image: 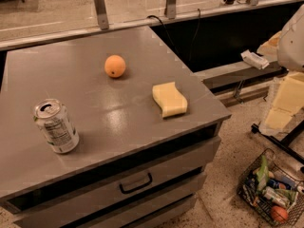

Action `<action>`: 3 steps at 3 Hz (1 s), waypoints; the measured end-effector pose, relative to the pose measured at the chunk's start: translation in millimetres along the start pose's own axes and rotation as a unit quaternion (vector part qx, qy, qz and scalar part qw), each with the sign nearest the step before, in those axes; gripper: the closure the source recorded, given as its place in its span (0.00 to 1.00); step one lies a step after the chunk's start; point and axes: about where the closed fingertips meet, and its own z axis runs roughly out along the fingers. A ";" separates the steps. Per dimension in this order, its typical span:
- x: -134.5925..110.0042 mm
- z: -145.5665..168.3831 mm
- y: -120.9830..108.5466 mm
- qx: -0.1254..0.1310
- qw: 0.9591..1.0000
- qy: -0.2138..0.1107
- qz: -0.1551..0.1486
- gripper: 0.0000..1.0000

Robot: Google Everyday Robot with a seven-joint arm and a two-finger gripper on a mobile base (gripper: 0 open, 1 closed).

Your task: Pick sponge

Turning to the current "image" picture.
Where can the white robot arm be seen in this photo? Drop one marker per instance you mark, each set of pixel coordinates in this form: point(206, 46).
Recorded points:
point(290, 48)

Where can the yellow sponge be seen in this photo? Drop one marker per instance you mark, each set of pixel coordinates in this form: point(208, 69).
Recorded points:
point(169, 99)

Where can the orange fruit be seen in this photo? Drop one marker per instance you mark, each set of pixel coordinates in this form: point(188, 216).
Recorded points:
point(114, 66)

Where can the grey drawer cabinet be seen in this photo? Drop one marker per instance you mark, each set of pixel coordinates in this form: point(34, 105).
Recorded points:
point(122, 132)

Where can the silver soda can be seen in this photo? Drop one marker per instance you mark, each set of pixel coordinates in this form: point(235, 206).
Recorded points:
point(53, 121)

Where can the white packet on ledge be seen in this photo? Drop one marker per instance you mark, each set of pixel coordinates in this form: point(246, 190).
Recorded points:
point(254, 60)

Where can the green bag in basket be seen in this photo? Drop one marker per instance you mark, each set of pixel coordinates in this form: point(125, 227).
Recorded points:
point(262, 175)

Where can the black stand base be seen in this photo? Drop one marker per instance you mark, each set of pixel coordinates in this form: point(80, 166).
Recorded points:
point(284, 144)

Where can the metal railing bar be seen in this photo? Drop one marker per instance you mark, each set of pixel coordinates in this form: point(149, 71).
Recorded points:
point(59, 36)

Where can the orange ball in basket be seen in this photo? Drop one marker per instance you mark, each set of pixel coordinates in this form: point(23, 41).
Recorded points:
point(279, 214)

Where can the black drawer handle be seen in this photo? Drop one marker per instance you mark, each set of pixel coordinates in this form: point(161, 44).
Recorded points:
point(136, 185)

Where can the black wire basket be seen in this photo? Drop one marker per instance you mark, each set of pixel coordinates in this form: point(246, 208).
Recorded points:
point(281, 190)

